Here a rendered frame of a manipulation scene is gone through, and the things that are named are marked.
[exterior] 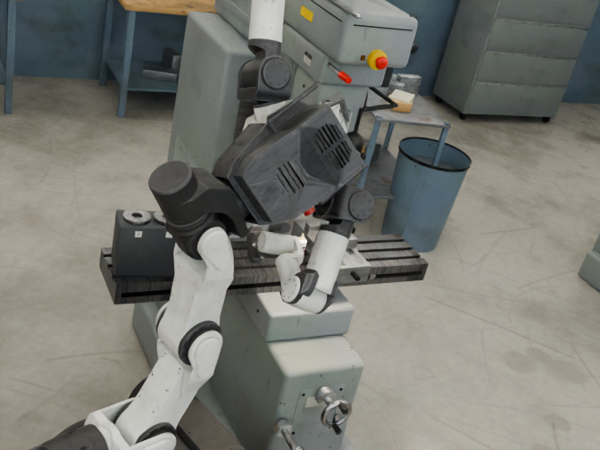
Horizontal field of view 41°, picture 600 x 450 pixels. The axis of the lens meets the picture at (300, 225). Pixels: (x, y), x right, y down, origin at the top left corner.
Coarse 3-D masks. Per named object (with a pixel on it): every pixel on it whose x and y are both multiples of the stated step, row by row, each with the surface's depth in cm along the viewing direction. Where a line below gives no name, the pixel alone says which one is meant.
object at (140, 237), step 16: (128, 224) 256; (144, 224) 258; (160, 224) 260; (112, 240) 268; (128, 240) 257; (144, 240) 259; (160, 240) 260; (112, 256) 267; (128, 256) 260; (144, 256) 262; (160, 256) 264; (128, 272) 263; (144, 272) 265; (160, 272) 267
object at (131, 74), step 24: (0, 0) 594; (120, 0) 580; (144, 0) 584; (168, 0) 598; (192, 0) 613; (0, 24) 603; (0, 48) 612; (168, 48) 651; (0, 72) 578; (120, 72) 629; (144, 72) 627; (168, 72) 630; (120, 96) 603
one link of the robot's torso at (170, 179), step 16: (160, 176) 195; (176, 176) 194; (192, 176) 194; (208, 176) 204; (160, 192) 192; (176, 192) 191; (192, 192) 195; (208, 192) 197; (224, 192) 200; (176, 208) 195; (192, 208) 196; (208, 208) 199; (224, 208) 203; (240, 208) 209; (176, 224) 200; (192, 224) 200; (224, 224) 217; (240, 224) 210
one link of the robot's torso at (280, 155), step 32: (256, 128) 211; (288, 128) 204; (320, 128) 202; (224, 160) 211; (256, 160) 199; (288, 160) 201; (320, 160) 203; (352, 160) 207; (256, 192) 201; (288, 192) 203; (320, 192) 205
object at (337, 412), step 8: (320, 392) 276; (328, 392) 275; (320, 400) 275; (328, 400) 275; (336, 400) 269; (344, 400) 269; (328, 408) 267; (336, 408) 269; (344, 408) 266; (352, 408) 272; (328, 416) 270; (336, 416) 270; (344, 416) 273; (328, 424) 271; (336, 424) 272; (336, 432) 270
